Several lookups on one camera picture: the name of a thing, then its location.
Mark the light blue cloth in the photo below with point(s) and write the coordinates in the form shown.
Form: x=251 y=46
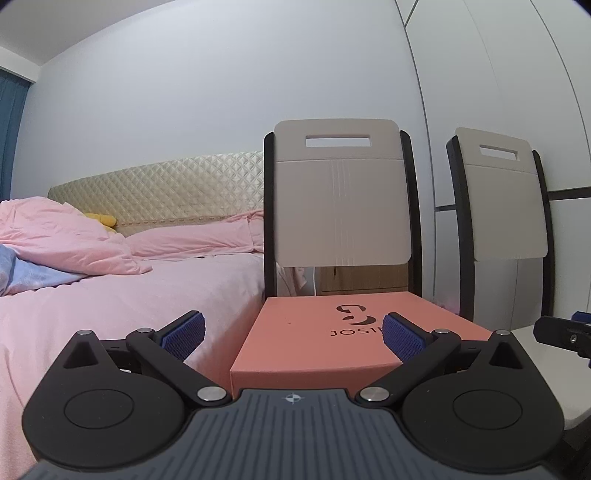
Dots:
x=32 y=274

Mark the pink duvet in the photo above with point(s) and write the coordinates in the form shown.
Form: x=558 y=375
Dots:
x=60 y=230

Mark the wooden nightstand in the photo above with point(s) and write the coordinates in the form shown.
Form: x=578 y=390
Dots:
x=364 y=278

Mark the pink pillow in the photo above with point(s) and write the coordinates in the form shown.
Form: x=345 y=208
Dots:
x=194 y=237

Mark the beige quilted headboard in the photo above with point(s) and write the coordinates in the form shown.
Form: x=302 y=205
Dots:
x=184 y=189

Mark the bed with pink sheet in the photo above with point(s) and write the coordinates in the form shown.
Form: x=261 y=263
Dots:
x=115 y=314

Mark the pink box lid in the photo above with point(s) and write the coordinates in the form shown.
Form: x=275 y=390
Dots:
x=300 y=337

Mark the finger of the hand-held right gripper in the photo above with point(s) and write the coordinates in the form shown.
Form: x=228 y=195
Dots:
x=561 y=334

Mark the yellow plush toy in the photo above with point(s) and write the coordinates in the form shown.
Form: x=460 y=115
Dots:
x=104 y=220

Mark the beige chair with black frame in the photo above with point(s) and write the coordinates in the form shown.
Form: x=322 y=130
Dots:
x=341 y=207
x=503 y=207

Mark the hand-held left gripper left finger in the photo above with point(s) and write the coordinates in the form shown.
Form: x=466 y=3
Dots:
x=184 y=334

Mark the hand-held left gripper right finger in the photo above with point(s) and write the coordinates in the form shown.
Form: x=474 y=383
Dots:
x=405 y=337

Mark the blue curtain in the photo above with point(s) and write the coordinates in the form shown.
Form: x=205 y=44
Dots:
x=11 y=138

